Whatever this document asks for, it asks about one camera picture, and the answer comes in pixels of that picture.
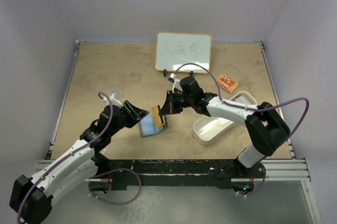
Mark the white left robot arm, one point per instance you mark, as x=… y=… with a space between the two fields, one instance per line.
x=33 y=197

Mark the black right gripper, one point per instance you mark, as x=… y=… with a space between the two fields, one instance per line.
x=169 y=107

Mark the yellow credit card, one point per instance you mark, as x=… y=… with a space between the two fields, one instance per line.
x=158 y=118

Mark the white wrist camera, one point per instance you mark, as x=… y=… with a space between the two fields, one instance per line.
x=175 y=82
x=114 y=98

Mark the small whiteboard with writing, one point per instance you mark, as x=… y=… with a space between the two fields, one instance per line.
x=184 y=52

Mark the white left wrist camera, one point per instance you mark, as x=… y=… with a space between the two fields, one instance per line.
x=114 y=98

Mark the white box with cards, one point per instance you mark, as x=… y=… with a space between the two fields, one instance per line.
x=244 y=97

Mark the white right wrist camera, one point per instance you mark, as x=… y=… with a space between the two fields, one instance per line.
x=175 y=82

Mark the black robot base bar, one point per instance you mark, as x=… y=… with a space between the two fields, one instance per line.
x=118 y=174

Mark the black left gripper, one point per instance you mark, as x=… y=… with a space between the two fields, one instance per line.
x=135 y=114

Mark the grey card holder wallet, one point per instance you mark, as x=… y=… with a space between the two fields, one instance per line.
x=148 y=128

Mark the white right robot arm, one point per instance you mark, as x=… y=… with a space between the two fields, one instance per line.
x=266 y=128

